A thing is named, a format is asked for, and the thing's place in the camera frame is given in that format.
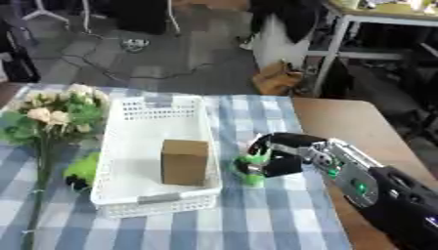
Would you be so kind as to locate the brown cardboard box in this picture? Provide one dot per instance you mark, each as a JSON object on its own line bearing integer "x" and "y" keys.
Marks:
{"x": 183, "y": 162}

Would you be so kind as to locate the black case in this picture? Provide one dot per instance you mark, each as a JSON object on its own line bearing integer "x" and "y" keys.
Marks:
{"x": 17, "y": 55}

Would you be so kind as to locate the green and black soft toy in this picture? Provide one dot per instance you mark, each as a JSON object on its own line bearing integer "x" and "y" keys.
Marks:
{"x": 82, "y": 172}

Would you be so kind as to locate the white plastic basket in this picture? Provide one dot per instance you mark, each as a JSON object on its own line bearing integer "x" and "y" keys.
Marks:
{"x": 154, "y": 153}

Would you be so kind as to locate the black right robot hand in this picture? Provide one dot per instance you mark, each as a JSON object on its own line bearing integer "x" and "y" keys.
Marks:
{"x": 285, "y": 164}

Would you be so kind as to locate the person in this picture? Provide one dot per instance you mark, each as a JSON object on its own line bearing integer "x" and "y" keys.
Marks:
{"x": 285, "y": 29}

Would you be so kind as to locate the white tripod stand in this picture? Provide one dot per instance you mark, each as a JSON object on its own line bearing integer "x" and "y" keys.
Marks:
{"x": 85, "y": 16}

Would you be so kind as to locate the white artificial flower bouquet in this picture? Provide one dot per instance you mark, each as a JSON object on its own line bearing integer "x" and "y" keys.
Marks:
{"x": 48, "y": 130}

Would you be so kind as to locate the green and white toy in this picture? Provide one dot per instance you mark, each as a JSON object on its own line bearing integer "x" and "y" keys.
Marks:
{"x": 252, "y": 167}

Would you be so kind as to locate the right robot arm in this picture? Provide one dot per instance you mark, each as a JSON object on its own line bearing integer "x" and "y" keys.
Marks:
{"x": 376, "y": 185}

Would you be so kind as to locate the white metal table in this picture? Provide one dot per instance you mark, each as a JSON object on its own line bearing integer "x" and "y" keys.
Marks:
{"x": 365, "y": 29}

